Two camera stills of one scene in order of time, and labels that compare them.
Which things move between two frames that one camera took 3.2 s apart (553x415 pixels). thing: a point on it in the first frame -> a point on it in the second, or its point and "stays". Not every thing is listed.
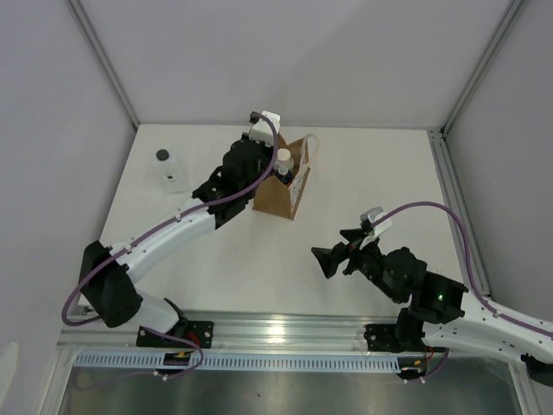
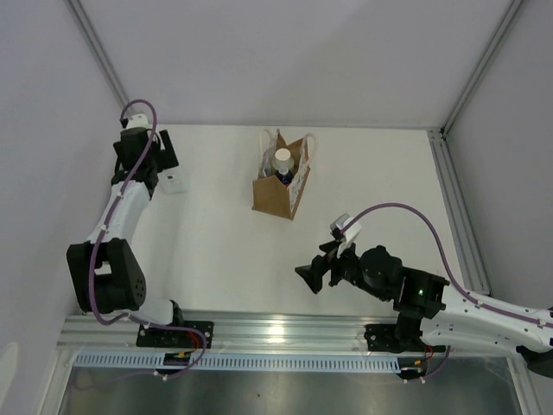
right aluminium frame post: (511, 15) stays
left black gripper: (270, 150) -> (167, 159)
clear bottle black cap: (174, 175) stays
